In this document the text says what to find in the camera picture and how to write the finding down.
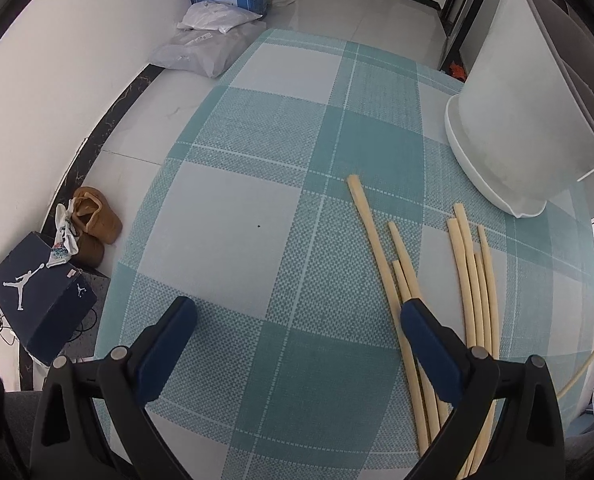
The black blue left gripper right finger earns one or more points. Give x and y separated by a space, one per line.
528 442

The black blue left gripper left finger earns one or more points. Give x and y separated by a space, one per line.
92 421

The wooden chopstick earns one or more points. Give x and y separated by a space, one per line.
394 305
464 281
491 291
401 282
477 280
406 264

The navy jordan shoe box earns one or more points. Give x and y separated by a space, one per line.
42 305

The white sock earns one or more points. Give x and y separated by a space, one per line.
65 245

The brown shoe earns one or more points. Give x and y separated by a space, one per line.
96 225

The teal plaid tablecloth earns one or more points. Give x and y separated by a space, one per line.
294 369

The white utensil holder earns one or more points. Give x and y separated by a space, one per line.
522 127

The grey plastic parcel bag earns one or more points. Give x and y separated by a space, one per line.
207 53

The black open door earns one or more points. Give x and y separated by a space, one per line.
466 23

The white plastic parcel bag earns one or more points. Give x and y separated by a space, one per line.
217 16

